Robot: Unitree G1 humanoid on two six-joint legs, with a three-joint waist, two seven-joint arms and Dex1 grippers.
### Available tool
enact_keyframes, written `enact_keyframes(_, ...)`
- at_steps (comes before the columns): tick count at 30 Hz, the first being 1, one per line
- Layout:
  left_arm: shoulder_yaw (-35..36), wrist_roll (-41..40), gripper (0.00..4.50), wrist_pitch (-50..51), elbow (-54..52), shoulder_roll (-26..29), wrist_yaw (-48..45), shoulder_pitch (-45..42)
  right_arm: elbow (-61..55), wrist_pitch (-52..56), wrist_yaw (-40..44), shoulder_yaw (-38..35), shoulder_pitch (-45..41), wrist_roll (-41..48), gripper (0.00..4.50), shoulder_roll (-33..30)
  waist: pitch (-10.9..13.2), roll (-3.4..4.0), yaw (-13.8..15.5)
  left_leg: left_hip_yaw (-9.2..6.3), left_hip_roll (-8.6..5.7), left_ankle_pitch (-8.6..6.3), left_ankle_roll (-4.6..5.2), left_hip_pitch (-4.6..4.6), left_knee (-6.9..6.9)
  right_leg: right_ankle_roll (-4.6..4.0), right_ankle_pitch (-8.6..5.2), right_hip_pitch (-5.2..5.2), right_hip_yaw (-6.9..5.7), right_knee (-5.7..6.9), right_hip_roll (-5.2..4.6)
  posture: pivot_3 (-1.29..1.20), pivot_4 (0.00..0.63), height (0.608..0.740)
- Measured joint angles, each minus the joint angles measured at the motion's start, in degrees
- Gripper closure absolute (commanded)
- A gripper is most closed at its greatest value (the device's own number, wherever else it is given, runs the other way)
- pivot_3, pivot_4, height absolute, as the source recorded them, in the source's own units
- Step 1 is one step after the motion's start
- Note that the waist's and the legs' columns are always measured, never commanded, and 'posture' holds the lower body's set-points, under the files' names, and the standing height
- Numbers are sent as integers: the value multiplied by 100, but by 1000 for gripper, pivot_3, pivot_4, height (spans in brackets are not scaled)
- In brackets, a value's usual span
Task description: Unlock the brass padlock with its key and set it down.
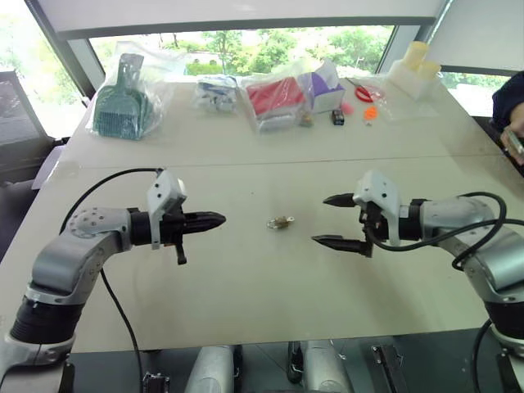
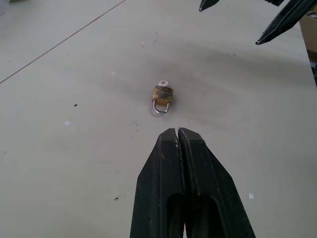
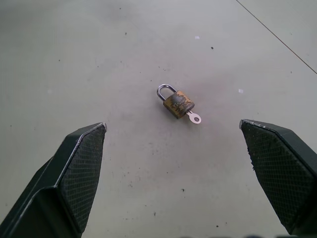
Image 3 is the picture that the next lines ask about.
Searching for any small silver key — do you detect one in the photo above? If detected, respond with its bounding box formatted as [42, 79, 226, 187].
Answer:
[186, 112, 203, 124]

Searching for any worn brass padlock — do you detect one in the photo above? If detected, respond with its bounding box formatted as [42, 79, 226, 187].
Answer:
[157, 83, 196, 120]

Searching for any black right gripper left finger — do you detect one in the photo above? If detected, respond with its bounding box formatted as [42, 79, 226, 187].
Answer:
[0, 122, 108, 238]

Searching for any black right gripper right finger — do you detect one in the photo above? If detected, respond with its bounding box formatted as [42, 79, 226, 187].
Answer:
[239, 119, 317, 238]

